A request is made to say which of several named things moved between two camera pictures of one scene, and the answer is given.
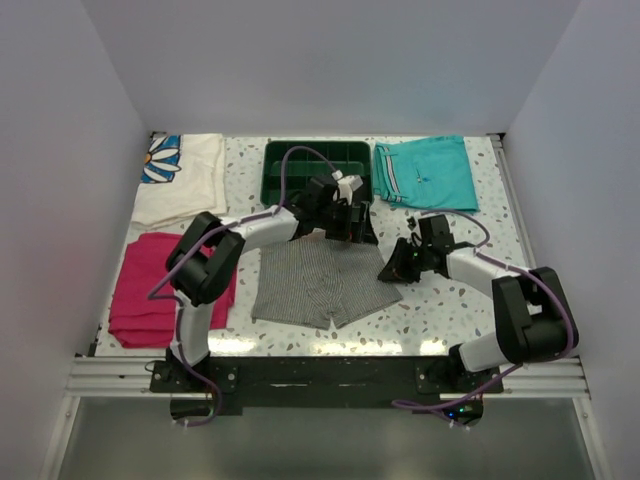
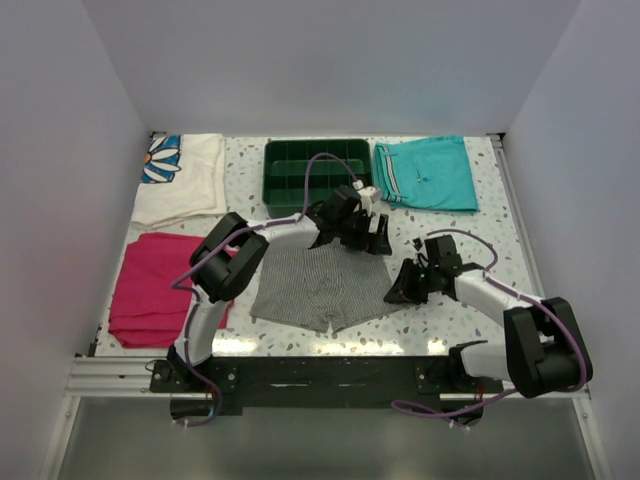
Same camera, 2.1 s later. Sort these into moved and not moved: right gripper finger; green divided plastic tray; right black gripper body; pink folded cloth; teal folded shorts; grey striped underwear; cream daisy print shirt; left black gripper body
Moved: left black gripper body; right gripper finger; right black gripper body
Not moved: pink folded cloth; teal folded shorts; cream daisy print shirt; grey striped underwear; green divided plastic tray
